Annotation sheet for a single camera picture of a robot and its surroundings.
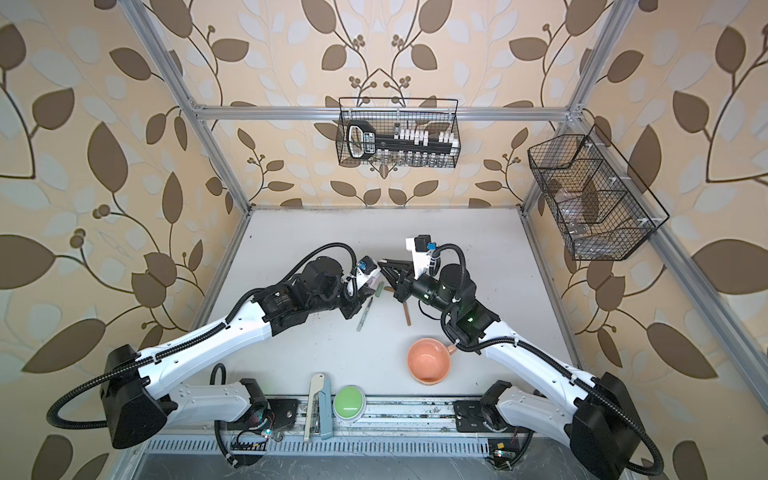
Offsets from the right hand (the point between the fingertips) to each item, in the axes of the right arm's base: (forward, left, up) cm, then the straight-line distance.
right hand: (379, 270), depth 69 cm
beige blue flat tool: (-18, +16, -26) cm, 36 cm away
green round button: (-22, +9, -27) cm, 36 cm away
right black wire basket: (+11, -56, +5) cm, 57 cm away
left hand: (0, +1, -6) cm, 6 cm away
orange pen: (+2, -7, -28) cm, 29 cm away
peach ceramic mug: (-12, -12, -28) cm, 33 cm away
